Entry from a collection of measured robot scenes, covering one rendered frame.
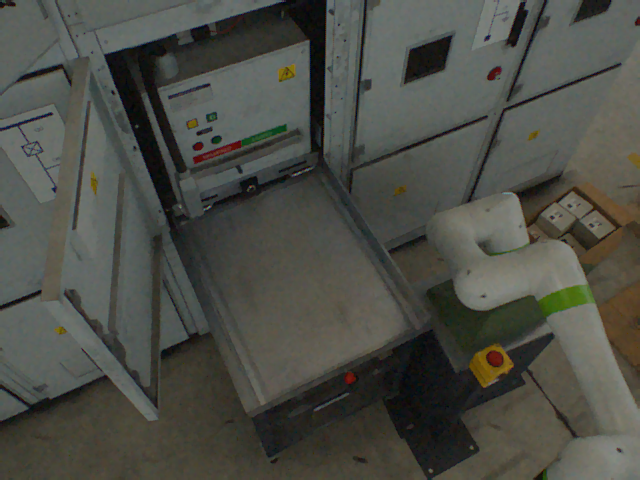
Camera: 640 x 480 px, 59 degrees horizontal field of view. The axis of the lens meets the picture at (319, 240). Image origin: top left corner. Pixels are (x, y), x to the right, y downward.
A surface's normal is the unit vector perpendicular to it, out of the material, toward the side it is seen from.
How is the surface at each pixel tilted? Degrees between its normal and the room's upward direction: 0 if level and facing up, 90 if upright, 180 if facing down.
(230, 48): 0
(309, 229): 0
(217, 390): 0
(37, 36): 90
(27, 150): 90
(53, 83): 90
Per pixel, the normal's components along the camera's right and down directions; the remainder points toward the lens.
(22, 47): 0.92, 0.33
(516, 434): 0.00, -0.54
